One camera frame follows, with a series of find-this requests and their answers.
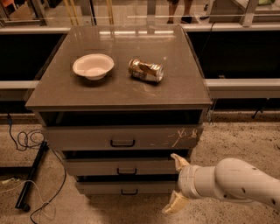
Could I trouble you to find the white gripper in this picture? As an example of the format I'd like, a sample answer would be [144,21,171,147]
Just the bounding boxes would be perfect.
[162,153,201,214]

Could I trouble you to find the grey drawer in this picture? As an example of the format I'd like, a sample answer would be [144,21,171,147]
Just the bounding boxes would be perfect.
[75,181,177,195]
[43,124,203,151]
[63,157,177,176]

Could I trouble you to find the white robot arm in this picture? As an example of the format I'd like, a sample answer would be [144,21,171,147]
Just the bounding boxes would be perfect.
[163,153,280,214]

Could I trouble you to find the grey bottom drawer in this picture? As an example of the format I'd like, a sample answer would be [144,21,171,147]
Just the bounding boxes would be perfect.
[75,181,177,195]

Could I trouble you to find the grey top drawer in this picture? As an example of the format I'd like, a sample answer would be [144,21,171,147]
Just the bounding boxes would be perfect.
[43,124,203,151]

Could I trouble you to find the grey drawer cabinet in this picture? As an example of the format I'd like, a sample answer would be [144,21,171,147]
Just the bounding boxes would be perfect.
[26,25,212,185]

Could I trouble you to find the crushed gold soda can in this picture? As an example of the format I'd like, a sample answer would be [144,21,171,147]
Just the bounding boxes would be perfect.
[128,59,164,82]

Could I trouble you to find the white paper bowl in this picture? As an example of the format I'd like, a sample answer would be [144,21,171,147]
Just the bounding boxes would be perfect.
[73,53,115,81]

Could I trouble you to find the black floor stand bar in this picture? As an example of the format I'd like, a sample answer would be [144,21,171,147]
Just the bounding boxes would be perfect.
[15,141,49,212]

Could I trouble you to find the person legs in background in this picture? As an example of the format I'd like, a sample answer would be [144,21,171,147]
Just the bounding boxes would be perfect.
[166,0,194,25]

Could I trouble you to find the white cable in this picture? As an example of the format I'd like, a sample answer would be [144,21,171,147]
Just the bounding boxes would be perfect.
[0,177,57,221]

